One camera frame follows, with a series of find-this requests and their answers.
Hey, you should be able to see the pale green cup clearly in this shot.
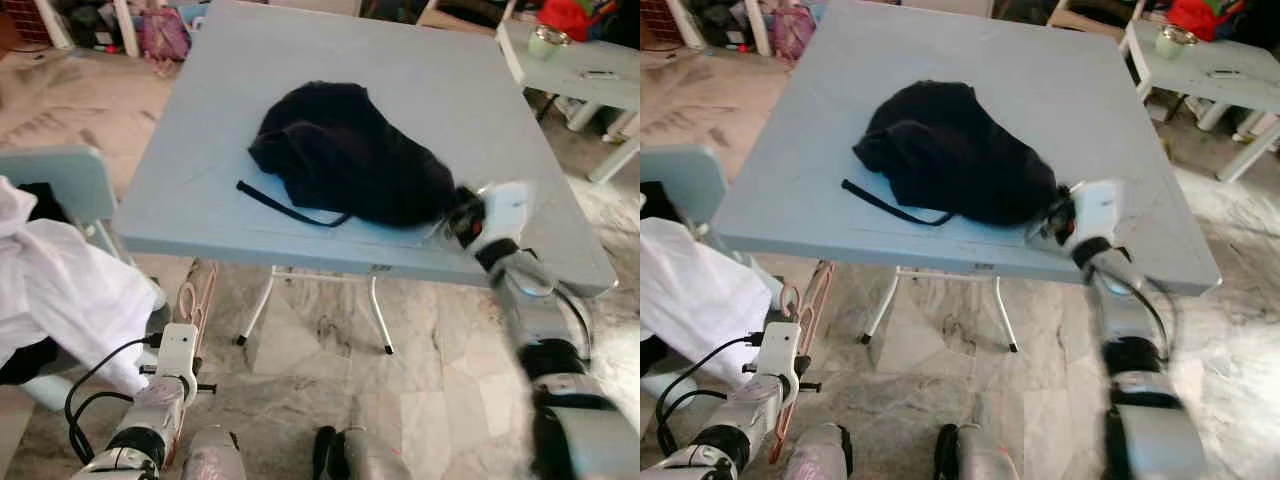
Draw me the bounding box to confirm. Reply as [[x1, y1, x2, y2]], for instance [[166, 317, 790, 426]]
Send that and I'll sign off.
[[1155, 25, 1198, 59], [527, 25, 571, 61]]

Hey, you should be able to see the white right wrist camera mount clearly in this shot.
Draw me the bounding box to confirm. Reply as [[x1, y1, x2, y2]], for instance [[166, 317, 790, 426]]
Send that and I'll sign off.
[[1068, 178, 1128, 249], [478, 180, 537, 253]]

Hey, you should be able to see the white shelf frame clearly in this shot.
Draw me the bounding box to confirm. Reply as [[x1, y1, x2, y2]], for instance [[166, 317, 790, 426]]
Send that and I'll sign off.
[[30, 0, 141, 59], [680, 0, 776, 56]]

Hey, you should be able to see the pink plastic hanger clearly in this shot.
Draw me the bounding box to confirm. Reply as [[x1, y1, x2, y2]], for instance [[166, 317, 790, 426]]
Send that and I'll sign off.
[[765, 258, 837, 466], [172, 258, 221, 471]]

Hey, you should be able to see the silver robot right leg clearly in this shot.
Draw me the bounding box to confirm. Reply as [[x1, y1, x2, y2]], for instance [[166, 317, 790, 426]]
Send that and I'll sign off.
[[933, 422, 1021, 480], [313, 425, 413, 480]]

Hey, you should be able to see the red fabric bundle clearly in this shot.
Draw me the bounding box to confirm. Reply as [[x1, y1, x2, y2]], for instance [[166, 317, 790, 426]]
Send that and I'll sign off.
[[1165, 0, 1248, 43], [537, 0, 601, 43]]

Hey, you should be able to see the dark red mesh basket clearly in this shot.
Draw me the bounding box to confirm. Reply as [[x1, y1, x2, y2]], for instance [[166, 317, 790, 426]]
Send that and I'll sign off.
[[640, 0, 686, 46], [0, 0, 49, 51]]

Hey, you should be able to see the purple bag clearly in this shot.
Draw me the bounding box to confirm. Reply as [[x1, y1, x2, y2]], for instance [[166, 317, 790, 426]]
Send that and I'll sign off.
[[138, 8, 193, 63], [768, 5, 818, 61]]

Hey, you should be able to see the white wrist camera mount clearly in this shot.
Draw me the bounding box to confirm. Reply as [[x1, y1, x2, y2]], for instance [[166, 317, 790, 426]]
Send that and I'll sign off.
[[1068, 178, 1128, 249], [478, 180, 537, 253], [155, 322, 200, 383], [763, 321, 804, 388]]

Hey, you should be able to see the blue-grey folding table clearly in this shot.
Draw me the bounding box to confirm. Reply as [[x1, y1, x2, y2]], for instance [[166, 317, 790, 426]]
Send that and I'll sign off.
[[712, 0, 1223, 353], [112, 0, 619, 356]]

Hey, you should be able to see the silver robot left leg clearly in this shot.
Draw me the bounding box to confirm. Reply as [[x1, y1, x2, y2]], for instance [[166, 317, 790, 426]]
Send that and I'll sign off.
[[783, 422, 853, 480], [180, 425, 246, 480]]

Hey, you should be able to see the dark navy garment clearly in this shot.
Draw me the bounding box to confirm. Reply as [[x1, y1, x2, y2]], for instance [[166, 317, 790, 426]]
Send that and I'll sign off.
[[842, 80, 1076, 229], [237, 82, 471, 231]]

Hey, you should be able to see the silver robot leg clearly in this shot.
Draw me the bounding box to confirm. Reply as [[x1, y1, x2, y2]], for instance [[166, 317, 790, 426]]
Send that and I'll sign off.
[[783, 422, 853, 480], [933, 422, 1021, 480], [180, 425, 246, 480], [313, 425, 413, 480]]

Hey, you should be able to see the white shirt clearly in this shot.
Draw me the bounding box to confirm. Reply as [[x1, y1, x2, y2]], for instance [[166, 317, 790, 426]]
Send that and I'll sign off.
[[0, 178, 169, 396], [640, 217, 793, 389]]

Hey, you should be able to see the blue-grey plastic chair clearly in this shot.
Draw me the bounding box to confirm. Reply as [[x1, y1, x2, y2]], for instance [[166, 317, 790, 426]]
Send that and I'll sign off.
[[640, 145, 729, 251], [0, 147, 119, 263]]

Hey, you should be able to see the white side table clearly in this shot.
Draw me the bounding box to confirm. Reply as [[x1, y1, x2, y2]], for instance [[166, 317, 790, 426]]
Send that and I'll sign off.
[[495, 18, 640, 183], [1120, 18, 1280, 183]]

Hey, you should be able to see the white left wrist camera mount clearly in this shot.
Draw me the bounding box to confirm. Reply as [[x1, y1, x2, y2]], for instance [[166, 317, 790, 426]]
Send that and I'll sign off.
[[763, 321, 804, 388], [155, 322, 200, 383]]

